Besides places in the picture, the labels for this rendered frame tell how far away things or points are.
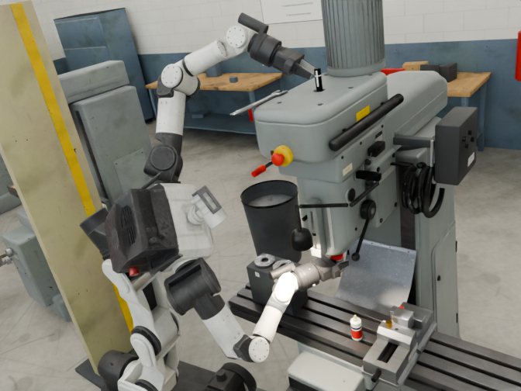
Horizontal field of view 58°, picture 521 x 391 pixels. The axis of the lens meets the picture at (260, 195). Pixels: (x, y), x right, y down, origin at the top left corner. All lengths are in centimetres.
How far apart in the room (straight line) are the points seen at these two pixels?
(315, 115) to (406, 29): 469
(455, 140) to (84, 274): 230
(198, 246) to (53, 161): 153
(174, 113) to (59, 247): 158
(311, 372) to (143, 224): 92
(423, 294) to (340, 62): 111
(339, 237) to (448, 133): 48
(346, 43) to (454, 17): 419
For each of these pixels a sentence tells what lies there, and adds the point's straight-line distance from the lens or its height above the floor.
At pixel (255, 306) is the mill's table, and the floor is 94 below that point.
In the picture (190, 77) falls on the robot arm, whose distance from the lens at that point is 165.
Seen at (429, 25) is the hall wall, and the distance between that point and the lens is 587.
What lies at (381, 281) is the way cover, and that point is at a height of 96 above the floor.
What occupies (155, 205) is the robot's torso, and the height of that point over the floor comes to 167.
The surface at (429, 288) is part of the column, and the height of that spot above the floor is 89.
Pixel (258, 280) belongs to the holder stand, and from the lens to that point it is 205.
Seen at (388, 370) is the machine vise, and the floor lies 101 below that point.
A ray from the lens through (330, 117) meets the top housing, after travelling 135.
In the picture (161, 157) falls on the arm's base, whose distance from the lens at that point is 155.
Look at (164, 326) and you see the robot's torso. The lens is 198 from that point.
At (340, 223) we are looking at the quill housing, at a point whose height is 146.
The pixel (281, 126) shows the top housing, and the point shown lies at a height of 185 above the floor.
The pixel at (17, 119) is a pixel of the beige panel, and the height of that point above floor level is 176.
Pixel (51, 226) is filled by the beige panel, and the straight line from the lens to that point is 294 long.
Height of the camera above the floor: 227
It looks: 26 degrees down
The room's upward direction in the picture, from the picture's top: 10 degrees counter-clockwise
